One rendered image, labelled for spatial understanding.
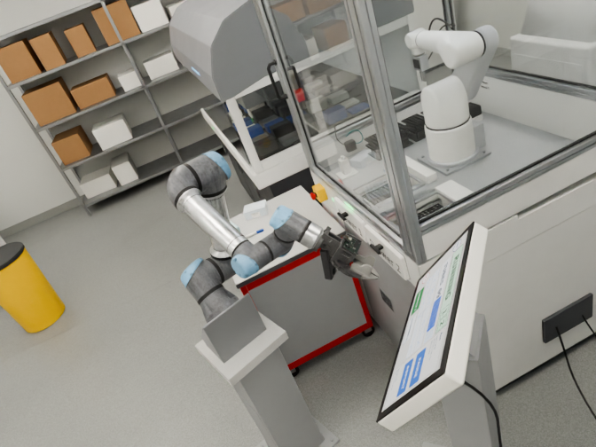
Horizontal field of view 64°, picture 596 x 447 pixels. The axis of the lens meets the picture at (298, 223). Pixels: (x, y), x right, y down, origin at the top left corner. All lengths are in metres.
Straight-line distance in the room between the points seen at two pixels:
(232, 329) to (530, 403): 1.37
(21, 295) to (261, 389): 2.61
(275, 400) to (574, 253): 1.35
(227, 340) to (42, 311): 2.65
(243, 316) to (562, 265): 1.29
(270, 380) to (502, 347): 0.99
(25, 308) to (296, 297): 2.49
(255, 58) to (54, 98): 3.35
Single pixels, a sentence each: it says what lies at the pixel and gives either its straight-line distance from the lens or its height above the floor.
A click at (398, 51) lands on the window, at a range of 1.40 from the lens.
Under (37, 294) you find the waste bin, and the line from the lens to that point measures 4.25.
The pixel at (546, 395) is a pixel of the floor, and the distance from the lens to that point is 2.49.
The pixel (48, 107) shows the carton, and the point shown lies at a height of 1.24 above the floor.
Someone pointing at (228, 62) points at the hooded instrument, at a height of 1.54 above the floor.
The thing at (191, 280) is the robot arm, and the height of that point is 1.06.
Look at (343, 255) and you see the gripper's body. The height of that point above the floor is 1.21.
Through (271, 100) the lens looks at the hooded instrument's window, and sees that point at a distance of 2.71.
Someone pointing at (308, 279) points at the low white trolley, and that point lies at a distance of 2.35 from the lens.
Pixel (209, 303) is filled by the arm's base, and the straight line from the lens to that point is 1.81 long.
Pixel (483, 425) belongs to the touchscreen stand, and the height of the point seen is 0.74.
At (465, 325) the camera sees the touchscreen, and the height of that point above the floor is 1.18.
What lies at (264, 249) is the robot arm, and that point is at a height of 1.26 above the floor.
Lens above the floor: 2.03
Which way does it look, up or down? 31 degrees down
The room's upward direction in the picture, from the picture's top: 21 degrees counter-clockwise
